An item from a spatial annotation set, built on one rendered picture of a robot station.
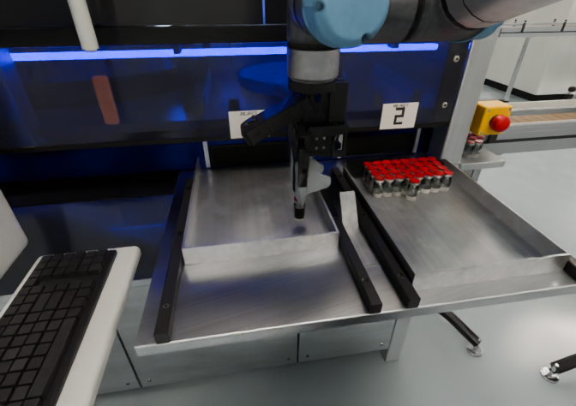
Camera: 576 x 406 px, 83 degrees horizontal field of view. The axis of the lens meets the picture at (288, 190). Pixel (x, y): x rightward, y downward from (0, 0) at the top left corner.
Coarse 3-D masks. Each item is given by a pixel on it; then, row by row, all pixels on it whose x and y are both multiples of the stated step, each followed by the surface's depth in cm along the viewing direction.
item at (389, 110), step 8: (384, 104) 72; (392, 104) 72; (400, 104) 73; (408, 104) 73; (416, 104) 73; (384, 112) 73; (392, 112) 73; (400, 112) 74; (408, 112) 74; (416, 112) 74; (384, 120) 74; (392, 120) 74; (400, 120) 75; (408, 120) 75; (384, 128) 75
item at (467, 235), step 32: (448, 160) 78; (448, 192) 72; (480, 192) 68; (384, 224) 57; (416, 224) 62; (448, 224) 62; (480, 224) 62; (512, 224) 61; (416, 256) 55; (448, 256) 55; (480, 256) 55; (512, 256) 55; (544, 256) 50; (416, 288) 49
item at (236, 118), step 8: (232, 112) 68; (240, 112) 68; (248, 112) 68; (256, 112) 69; (232, 120) 69; (240, 120) 69; (232, 128) 70; (240, 128) 70; (232, 136) 70; (240, 136) 71
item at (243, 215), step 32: (192, 192) 66; (224, 192) 72; (256, 192) 72; (288, 192) 72; (320, 192) 66; (192, 224) 62; (224, 224) 62; (256, 224) 62; (288, 224) 62; (320, 224) 62; (192, 256) 53; (224, 256) 54; (256, 256) 55
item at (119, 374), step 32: (128, 320) 95; (128, 352) 102; (192, 352) 107; (224, 352) 110; (256, 352) 113; (288, 352) 116; (320, 352) 119; (352, 352) 122; (128, 384) 110; (160, 384) 113
